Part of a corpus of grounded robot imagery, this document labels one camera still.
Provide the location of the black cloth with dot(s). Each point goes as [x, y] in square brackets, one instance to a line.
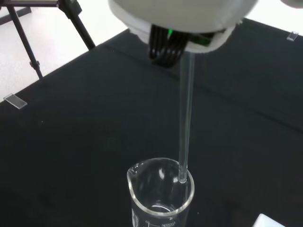
[71, 142]

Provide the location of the clear glass beaker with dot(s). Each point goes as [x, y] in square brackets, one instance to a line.
[142, 212]

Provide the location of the white test tube rack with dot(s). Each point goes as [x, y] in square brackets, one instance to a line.
[265, 222]

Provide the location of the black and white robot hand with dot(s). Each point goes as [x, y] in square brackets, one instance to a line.
[184, 19]

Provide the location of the black camera tripod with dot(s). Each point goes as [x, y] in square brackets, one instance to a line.
[80, 28]

